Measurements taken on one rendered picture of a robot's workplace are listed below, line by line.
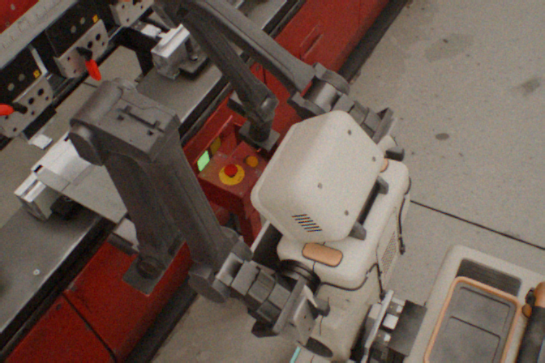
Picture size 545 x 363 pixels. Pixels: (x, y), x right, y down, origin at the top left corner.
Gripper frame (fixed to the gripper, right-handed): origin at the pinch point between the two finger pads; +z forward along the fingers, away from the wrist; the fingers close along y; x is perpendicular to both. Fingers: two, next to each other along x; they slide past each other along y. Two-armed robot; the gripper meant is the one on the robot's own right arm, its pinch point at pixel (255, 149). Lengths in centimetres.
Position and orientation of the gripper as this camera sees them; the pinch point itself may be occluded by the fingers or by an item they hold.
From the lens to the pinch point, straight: 182.4
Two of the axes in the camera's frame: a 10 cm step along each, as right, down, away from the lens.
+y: -8.5, -5.2, 1.3
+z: -1.4, 4.6, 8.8
